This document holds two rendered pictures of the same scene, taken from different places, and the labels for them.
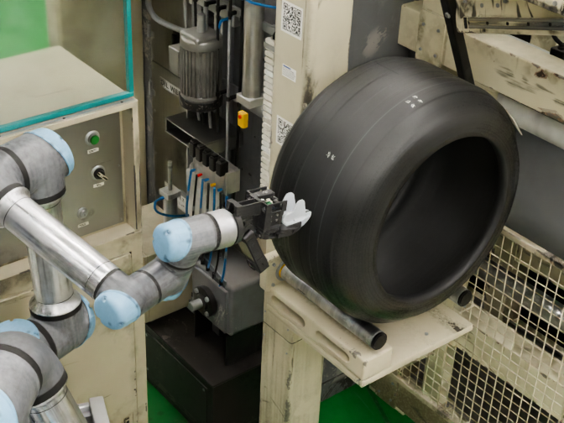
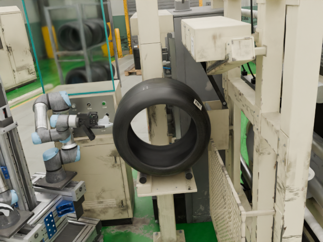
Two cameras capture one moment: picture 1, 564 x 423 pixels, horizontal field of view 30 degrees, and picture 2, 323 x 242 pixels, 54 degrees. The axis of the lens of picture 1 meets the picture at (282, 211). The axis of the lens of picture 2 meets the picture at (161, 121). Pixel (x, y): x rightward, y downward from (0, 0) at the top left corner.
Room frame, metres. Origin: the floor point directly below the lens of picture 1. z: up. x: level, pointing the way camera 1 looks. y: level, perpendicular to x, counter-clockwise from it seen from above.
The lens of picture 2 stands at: (0.70, -1.39, 1.92)
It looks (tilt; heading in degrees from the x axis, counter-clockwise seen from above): 22 degrees down; 40
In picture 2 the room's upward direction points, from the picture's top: 5 degrees counter-clockwise
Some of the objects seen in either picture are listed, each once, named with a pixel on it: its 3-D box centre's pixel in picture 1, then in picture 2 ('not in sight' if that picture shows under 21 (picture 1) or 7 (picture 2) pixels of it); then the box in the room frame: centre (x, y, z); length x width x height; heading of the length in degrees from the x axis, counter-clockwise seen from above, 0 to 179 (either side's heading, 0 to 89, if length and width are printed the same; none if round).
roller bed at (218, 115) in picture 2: not in sight; (215, 125); (2.50, -0.38, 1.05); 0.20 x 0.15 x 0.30; 40
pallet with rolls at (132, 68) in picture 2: not in sight; (142, 56); (7.31, 4.56, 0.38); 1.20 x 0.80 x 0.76; 27
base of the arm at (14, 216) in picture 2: not in sight; (5, 214); (1.29, 0.41, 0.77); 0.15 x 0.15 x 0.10
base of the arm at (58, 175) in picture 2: not in sight; (55, 172); (1.76, 0.57, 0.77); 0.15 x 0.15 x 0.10
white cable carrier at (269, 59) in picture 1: (275, 127); not in sight; (2.32, 0.03, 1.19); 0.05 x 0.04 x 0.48; 130
